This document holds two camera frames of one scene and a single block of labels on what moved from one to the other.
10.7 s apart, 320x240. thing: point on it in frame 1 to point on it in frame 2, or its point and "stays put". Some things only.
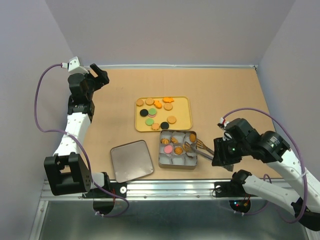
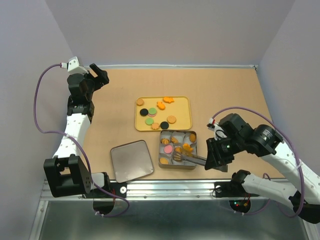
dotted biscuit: (192, 137) stays put
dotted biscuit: (149, 101) to (177, 156)
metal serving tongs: (189, 148) to (178, 157)
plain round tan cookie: (139, 102) stays put
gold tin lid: (131, 160) stays put
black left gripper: (100, 81) stays put
